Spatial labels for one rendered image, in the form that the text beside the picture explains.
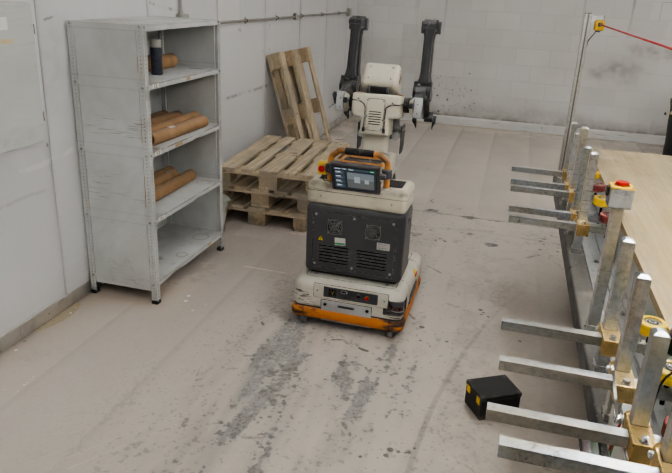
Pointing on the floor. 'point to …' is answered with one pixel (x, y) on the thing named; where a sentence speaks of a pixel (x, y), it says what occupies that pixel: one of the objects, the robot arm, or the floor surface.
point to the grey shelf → (139, 209)
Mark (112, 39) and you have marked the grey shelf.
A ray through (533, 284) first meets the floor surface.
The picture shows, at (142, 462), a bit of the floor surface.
